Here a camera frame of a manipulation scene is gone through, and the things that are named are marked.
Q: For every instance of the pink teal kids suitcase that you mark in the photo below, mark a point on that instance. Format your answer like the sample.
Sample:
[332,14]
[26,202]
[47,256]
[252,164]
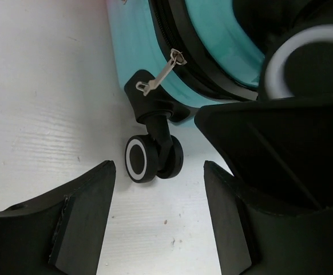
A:
[174,57]

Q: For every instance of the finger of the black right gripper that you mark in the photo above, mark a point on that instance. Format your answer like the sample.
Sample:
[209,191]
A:
[283,148]

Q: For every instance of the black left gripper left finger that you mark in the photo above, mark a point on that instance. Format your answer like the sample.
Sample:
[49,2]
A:
[61,231]

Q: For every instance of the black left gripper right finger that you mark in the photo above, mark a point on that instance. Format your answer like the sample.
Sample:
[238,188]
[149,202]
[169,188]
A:
[256,233]

